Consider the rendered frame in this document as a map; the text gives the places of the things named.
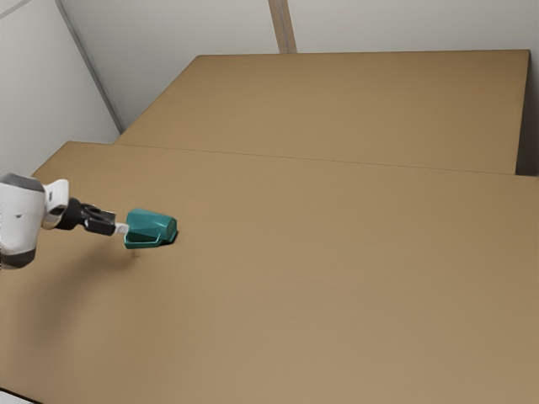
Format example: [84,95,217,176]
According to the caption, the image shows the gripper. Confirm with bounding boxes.
[56,197,129,237]

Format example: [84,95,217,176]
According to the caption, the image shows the teal faceted mug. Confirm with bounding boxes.
[123,208,179,250]

